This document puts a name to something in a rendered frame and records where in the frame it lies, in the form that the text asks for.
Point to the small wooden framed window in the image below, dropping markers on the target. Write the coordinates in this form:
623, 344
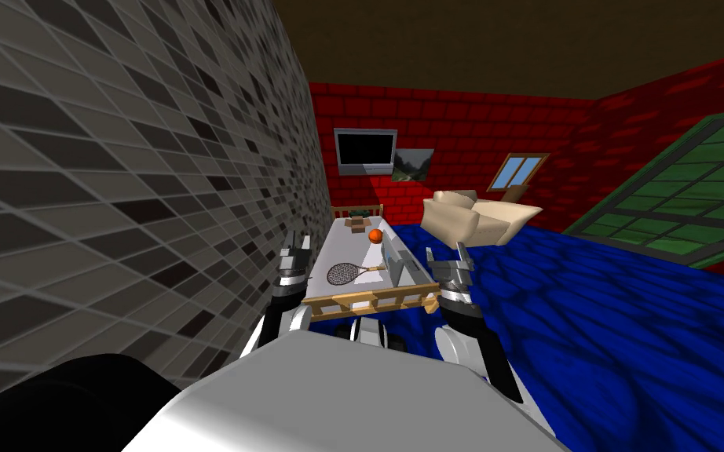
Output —
516, 171

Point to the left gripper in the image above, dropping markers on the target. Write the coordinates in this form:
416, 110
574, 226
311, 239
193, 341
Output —
293, 265

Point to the grey wall television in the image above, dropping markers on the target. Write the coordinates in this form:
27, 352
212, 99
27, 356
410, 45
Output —
366, 149

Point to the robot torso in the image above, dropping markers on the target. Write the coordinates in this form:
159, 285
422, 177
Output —
337, 395

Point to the brown cardboard box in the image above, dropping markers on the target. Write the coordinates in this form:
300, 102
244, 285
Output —
358, 223

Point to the large green framed window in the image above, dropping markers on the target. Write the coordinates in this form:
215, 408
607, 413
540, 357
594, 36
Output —
688, 194

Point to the landscape wall picture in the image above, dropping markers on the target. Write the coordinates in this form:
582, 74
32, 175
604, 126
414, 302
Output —
412, 164

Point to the tennis racket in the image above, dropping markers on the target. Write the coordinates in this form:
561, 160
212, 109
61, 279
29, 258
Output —
341, 274

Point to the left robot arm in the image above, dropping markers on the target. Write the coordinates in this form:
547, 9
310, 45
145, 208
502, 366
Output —
54, 408

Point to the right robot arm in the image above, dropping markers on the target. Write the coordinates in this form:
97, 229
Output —
472, 333

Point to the orange ball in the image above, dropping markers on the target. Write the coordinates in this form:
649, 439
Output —
375, 236

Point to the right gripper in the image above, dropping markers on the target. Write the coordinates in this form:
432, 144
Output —
451, 275

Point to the grey laptop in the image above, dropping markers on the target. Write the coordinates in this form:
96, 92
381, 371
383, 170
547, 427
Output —
400, 263

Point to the white bed with wooden frame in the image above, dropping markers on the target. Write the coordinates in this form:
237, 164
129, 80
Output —
349, 251

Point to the beige sofa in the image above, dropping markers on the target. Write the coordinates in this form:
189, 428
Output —
462, 216

